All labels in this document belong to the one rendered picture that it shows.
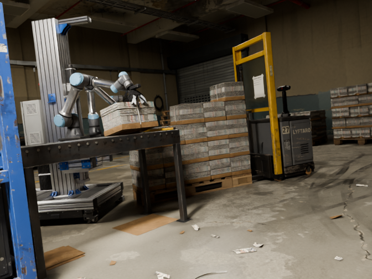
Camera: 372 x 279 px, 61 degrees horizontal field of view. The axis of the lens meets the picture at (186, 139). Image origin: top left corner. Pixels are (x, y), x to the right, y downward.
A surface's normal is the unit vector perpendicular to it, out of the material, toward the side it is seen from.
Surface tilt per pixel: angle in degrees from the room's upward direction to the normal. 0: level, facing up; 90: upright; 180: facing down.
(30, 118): 90
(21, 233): 90
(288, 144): 90
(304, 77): 90
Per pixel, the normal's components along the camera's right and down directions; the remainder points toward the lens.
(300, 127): 0.40, 0.00
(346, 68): -0.70, 0.11
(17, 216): 0.71, -0.04
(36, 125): -0.13, 0.07
